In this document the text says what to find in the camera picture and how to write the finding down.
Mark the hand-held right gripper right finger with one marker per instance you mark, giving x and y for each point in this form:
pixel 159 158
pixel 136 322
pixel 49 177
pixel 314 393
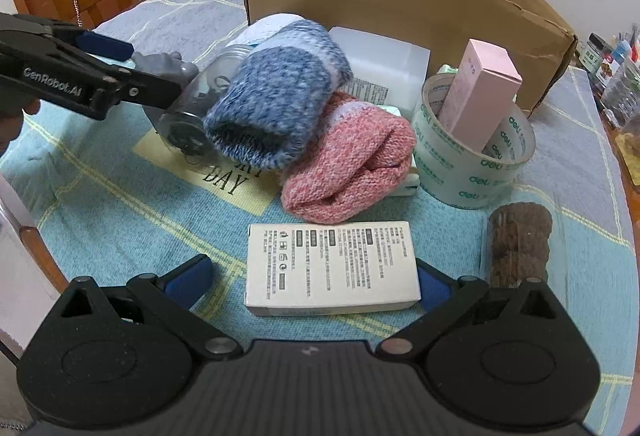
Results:
pixel 434 286

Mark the brown cookie pack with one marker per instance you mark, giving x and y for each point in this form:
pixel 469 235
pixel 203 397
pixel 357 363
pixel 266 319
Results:
pixel 517 246

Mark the grey toy figure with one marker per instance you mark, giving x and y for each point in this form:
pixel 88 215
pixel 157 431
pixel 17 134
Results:
pixel 160 66

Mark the blue knitted sock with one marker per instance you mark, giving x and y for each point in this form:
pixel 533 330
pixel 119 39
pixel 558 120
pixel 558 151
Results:
pixel 280 91

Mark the pink carton box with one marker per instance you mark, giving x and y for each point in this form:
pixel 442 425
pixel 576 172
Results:
pixel 480 86

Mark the white printed box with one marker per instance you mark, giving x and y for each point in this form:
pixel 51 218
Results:
pixel 330 266

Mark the translucent plastic container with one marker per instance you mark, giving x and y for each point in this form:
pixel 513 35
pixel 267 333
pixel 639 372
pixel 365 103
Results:
pixel 390 61

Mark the clear plastic bottle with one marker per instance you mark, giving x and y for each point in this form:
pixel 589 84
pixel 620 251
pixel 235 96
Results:
pixel 195 104

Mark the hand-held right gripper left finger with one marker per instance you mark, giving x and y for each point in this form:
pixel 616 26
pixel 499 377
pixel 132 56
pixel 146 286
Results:
pixel 192 283

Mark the brown cardboard box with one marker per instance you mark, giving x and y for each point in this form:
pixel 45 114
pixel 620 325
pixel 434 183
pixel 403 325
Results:
pixel 400 1

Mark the pink knitted sock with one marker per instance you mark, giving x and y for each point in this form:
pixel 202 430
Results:
pixel 345 166

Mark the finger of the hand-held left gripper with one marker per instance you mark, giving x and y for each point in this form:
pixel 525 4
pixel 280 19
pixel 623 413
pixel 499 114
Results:
pixel 107 47
pixel 145 89

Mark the small jar with green label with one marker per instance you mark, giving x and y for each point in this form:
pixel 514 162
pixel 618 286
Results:
pixel 597 51

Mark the clear tape roll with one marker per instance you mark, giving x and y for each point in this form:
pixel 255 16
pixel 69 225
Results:
pixel 465 178

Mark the blue checked blanket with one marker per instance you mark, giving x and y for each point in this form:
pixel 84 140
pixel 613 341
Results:
pixel 125 216

